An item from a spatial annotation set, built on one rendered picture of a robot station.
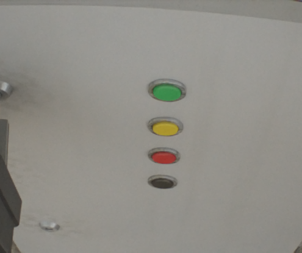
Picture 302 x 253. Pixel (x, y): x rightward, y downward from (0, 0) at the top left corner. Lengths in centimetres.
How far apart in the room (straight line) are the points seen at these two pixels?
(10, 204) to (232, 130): 20
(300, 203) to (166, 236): 20
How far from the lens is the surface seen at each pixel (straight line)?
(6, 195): 49
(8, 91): 55
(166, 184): 68
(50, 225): 84
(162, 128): 57
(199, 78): 51
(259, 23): 45
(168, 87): 51
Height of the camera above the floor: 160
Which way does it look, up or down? 62 degrees down
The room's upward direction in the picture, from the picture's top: straight up
